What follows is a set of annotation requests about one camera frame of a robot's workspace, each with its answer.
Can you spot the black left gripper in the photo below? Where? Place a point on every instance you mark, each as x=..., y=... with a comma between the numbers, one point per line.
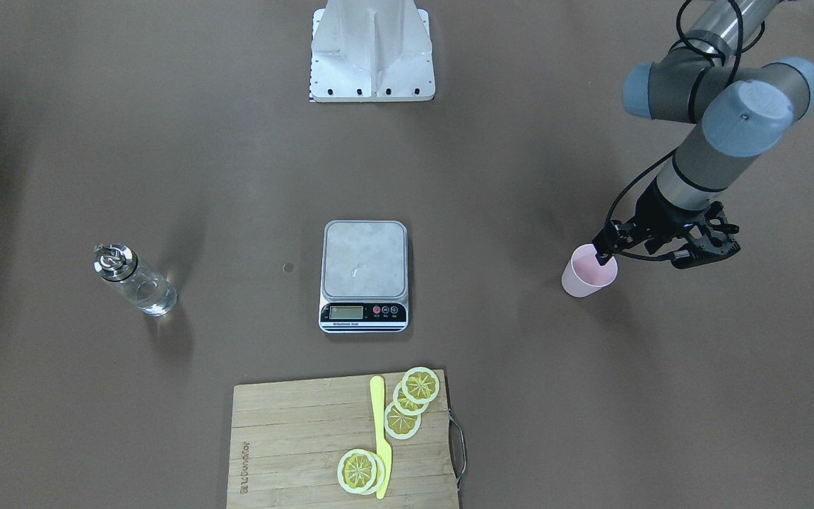
x=651, y=213

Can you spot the pink plastic cup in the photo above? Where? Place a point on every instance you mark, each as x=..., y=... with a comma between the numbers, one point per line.
x=584, y=275

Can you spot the glass sauce bottle steel cap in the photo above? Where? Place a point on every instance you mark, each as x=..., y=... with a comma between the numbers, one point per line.
x=123, y=270

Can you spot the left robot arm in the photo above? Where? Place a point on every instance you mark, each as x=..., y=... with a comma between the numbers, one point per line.
x=737, y=113

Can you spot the silver kitchen scale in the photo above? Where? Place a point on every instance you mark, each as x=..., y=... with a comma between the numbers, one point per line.
x=364, y=284

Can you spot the lemon slice middle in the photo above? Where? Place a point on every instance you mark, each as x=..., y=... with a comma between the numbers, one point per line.
x=404, y=405

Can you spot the lemon slice lower of stack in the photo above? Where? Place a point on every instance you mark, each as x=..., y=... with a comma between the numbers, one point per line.
x=398, y=425

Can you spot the yellow plastic knife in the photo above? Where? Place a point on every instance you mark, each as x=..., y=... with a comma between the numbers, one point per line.
x=378, y=396

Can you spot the lemon slice under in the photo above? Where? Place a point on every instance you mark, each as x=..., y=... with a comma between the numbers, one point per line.
x=380, y=476

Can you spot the lemon slice front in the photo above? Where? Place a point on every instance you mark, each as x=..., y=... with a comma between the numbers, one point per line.
x=356, y=471

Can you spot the bamboo cutting board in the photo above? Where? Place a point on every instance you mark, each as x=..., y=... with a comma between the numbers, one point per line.
x=287, y=437

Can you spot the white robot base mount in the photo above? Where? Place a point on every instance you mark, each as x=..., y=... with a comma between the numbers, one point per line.
x=371, y=52

